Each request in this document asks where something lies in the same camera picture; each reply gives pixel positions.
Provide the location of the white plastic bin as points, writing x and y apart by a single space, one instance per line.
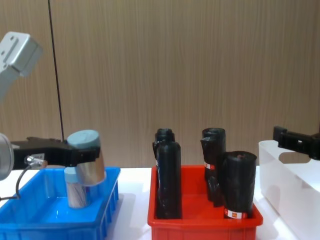
287 190

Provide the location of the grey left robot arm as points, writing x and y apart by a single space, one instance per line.
20 51

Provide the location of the large clear canister blue lid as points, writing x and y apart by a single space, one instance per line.
91 170

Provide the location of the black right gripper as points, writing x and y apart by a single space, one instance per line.
316 147

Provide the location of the black bag roll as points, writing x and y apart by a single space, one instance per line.
168 180
215 133
238 185
165 135
212 155

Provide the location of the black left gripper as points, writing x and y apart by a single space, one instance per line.
50 153

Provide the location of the red plastic bin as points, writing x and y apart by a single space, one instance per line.
200 227

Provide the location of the blue plastic bin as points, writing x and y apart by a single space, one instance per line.
37 220

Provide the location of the small clear canister blue lid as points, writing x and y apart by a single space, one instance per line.
76 192

